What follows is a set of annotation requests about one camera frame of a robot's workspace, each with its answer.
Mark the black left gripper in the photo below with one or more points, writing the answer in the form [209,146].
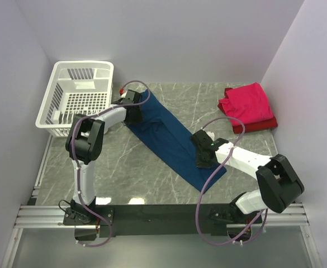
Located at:
[137,118]

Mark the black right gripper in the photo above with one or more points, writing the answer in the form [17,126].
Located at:
[202,164]

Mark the blue t shirt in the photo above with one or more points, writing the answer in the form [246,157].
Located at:
[165,136]

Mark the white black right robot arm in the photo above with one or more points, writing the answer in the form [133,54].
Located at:
[279,184]

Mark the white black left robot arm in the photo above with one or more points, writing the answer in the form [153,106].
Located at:
[84,144]

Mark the white plastic basket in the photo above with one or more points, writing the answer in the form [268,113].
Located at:
[74,87]

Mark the pink folded t shirt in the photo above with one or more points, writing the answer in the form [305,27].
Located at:
[248,104]

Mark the red folded t shirt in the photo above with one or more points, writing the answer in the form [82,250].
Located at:
[249,127]

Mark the black base beam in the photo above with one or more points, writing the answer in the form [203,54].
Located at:
[166,219]

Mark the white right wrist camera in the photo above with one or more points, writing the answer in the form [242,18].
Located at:
[209,134]

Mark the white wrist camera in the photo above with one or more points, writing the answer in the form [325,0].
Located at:
[209,134]
[123,93]

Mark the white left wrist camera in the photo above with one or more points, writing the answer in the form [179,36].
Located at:
[123,93]

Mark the aluminium rail frame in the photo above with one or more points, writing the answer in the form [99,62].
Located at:
[39,239]

